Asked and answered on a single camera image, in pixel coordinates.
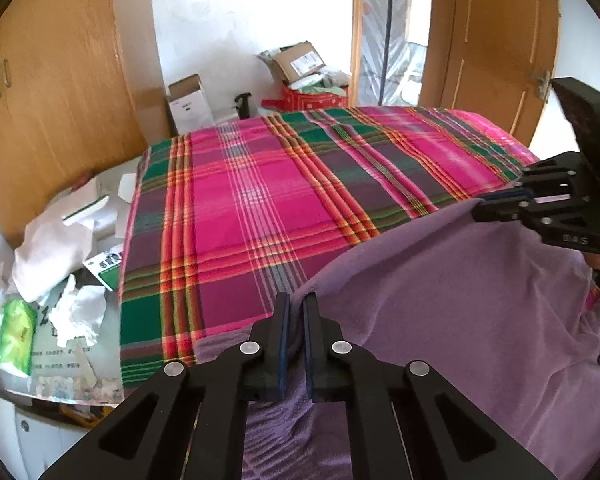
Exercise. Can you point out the pink plaid blanket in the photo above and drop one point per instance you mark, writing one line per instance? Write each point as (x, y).
(255, 210)

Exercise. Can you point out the wooden wardrobe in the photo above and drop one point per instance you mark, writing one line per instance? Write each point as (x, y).
(55, 85)

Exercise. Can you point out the black pump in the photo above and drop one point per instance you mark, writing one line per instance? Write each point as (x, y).
(243, 105)

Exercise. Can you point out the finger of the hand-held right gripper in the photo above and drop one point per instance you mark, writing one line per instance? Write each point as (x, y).
(530, 210)
(555, 175)

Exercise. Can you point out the brown cardboard box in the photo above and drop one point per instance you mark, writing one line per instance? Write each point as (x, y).
(300, 62)

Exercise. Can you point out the green and white box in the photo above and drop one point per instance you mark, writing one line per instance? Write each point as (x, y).
(105, 267)

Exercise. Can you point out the red box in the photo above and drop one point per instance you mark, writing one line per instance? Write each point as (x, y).
(310, 99)

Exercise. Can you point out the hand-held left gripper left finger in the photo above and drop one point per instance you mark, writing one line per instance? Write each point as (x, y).
(283, 355)

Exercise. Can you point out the glass top table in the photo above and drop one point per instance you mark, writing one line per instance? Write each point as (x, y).
(45, 362)

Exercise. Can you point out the green tissue pack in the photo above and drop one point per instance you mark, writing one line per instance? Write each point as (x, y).
(17, 335)

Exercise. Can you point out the wooden door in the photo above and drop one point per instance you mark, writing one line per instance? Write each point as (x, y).
(490, 35)

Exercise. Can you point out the white book with green edge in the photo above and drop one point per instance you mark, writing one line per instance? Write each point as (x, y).
(87, 210)

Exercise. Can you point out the white paper sheet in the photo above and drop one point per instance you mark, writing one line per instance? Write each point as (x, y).
(128, 187)

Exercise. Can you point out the white plastic bags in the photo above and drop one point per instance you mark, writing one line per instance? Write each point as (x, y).
(330, 80)

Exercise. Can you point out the person's right hand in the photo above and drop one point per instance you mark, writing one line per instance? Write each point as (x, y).
(599, 261)

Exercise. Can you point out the white cabinet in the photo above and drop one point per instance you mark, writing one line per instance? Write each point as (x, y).
(20, 440)

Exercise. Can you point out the clear plastic curtain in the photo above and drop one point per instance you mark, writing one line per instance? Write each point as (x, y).
(395, 35)

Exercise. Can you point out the wooden door frame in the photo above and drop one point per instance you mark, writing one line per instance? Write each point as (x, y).
(358, 35)

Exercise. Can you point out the crumpled white tissue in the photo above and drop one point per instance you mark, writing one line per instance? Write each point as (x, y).
(77, 310)

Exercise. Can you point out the white cardboard box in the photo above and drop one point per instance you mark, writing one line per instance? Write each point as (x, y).
(192, 107)

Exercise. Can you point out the purple fleece cloth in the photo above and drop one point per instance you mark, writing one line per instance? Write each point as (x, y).
(430, 310)

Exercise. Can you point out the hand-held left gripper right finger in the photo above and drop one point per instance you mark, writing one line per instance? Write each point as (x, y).
(307, 355)

